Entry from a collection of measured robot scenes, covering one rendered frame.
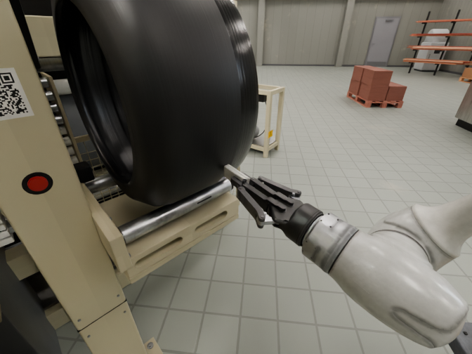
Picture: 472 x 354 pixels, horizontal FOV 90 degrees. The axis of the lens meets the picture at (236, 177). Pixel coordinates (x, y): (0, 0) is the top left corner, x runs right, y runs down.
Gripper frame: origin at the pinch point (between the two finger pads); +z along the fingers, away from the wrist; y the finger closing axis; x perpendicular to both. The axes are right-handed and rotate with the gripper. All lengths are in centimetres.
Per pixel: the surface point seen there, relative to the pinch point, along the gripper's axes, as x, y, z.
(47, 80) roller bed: -8, 20, 64
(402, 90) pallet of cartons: 82, -575, 94
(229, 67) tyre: -22.0, 0.1, 4.4
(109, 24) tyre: -27.5, 16.8, 12.8
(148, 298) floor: 110, 12, 47
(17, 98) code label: -16.0, 30.2, 22.0
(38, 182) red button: -1.4, 32.7, 19.7
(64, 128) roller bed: 7, 21, 60
